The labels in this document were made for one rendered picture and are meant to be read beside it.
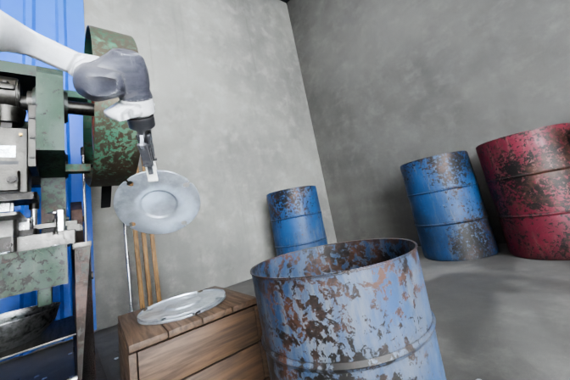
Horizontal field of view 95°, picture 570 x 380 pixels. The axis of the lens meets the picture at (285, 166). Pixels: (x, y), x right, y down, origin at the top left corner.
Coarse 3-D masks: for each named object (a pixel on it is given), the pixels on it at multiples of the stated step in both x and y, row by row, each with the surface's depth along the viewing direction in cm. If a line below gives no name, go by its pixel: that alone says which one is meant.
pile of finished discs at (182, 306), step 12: (216, 288) 105; (168, 300) 103; (180, 300) 97; (192, 300) 94; (204, 300) 93; (216, 300) 88; (144, 312) 92; (156, 312) 89; (168, 312) 86; (180, 312) 84; (192, 312) 82; (144, 324) 81; (156, 324) 79
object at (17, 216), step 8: (0, 216) 89; (8, 216) 92; (16, 216) 95; (24, 216) 102; (0, 224) 97; (8, 224) 98; (16, 224) 100; (0, 232) 96; (8, 232) 97; (16, 232) 99; (0, 240) 96; (8, 240) 97; (16, 240) 99; (0, 248) 95; (8, 248) 96; (16, 248) 98
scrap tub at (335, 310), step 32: (288, 256) 85; (320, 256) 88; (352, 256) 86; (384, 256) 79; (416, 256) 57; (256, 288) 60; (288, 288) 51; (320, 288) 49; (352, 288) 48; (384, 288) 49; (416, 288) 53; (288, 320) 51; (320, 320) 48; (352, 320) 47; (384, 320) 48; (416, 320) 50; (288, 352) 51; (320, 352) 48; (352, 352) 46; (384, 352) 47; (416, 352) 49
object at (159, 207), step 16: (144, 176) 90; (160, 176) 92; (176, 176) 94; (128, 192) 91; (144, 192) 93; (160, 192) 96; (176, 192) 97; (192, 192) 99; (128, 208) 94; (144, 208) 97; (160, 208) 99; (176, 208) 100; (192, 208) 102; (128, 224) 97; (144, 224) 99; (160, 224) 102; (176, 224) 104
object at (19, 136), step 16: (0, 128) 110; (16, 128) 113; (0, 144) 109; (16, 144) 112; (0, 160) 108; (16, 160) 111; (0, 176) 104; (16, 176) 107; (0, 192) 105; (16, 192) 108
